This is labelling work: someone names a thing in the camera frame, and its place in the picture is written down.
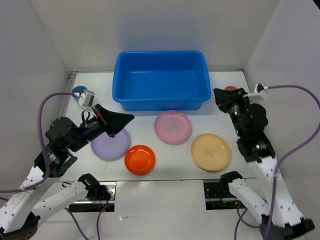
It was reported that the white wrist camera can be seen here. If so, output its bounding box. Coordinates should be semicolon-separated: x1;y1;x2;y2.
246;83;269;99
78;89;95;111

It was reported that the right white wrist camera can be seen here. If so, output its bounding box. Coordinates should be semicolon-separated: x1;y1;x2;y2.
246;83;269;99

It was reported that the orange plate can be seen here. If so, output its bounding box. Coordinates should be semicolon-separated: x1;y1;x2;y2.
124;145;156;176

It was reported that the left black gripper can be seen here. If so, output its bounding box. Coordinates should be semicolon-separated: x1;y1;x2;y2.
69;103;135;152

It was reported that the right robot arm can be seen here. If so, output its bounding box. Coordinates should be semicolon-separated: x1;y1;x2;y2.
213;83;315;240

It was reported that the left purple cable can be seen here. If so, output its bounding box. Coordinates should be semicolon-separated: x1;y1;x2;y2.
0;91;106;240

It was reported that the blue plastic bin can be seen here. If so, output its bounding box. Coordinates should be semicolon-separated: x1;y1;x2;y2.
112;50;212;112

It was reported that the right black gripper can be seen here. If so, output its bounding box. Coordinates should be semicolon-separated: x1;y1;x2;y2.
213;86;251;135

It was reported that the yellow plate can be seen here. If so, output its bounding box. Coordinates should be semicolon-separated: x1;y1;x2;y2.
190;133;231;172

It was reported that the purple plate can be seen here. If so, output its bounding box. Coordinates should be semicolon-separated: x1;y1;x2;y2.
90;129;131;161

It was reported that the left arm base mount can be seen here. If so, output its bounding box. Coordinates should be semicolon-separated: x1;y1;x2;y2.
67;181;117;213

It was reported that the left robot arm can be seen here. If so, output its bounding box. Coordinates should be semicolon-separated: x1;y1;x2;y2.
0;104;135;240

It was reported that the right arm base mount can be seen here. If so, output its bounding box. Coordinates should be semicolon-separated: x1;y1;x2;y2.
203;179;240;211

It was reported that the blue cup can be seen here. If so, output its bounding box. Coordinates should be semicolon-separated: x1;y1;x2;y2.
71;85;87;102

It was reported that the pink cup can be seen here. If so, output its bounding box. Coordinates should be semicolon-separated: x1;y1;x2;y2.
224;85;238;91

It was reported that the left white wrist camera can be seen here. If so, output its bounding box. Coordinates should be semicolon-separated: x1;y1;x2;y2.
78;89;95;111

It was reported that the pink plate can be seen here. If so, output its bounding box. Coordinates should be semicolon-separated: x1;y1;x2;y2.
154;110;192;145

